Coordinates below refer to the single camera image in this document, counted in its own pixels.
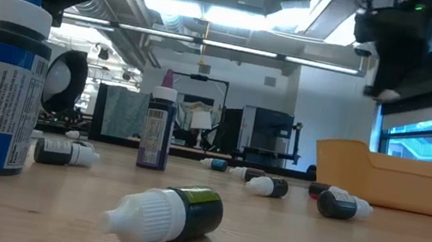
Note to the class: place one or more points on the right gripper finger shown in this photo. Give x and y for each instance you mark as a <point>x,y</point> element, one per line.
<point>385,69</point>

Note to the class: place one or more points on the small red food coloring bottle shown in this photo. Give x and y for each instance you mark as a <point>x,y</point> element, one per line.
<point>316,190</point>

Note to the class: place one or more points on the small dark teal coloring bottle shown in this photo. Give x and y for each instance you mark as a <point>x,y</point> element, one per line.
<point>335,206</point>

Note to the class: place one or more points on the small dark red coloring bottle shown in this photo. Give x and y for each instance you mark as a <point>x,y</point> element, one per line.
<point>254,175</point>

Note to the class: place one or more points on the red cap bottle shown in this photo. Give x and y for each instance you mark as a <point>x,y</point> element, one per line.
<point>156,137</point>

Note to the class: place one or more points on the small blue food coloring bottle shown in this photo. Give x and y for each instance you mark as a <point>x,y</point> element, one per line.
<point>218,165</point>

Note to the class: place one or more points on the small green-label food coloring bottle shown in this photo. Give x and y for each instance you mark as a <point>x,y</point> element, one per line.
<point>192,215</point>

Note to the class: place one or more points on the black ceiling spotlight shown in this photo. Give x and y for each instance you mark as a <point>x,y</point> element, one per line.
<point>103,53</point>

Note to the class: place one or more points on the black round lamp white globe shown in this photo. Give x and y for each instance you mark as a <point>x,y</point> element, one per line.
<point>76,86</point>

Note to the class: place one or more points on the yellow plastic bin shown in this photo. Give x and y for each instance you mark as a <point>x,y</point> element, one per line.
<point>405,190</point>

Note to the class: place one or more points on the grey-blue cabinet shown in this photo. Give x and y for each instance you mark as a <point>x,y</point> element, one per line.
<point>267,129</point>

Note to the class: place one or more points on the grey-green panel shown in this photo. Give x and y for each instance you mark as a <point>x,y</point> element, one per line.
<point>123,113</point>

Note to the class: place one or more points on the long ceiling light fixture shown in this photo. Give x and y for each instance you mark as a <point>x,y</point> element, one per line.
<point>236,48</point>

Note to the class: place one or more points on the black monitor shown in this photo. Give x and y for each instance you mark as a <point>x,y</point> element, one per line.
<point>230,132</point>

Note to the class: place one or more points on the white table lamp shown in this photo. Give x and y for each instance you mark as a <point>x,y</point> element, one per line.
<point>201,121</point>

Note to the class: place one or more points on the grey wall box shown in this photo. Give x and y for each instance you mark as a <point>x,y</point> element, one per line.
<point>204,69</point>
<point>270,81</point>

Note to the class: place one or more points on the black metal stand frame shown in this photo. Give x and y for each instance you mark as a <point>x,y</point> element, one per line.
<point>199,77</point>

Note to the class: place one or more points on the black aluminium table frame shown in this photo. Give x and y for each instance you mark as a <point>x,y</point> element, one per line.
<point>185,153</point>

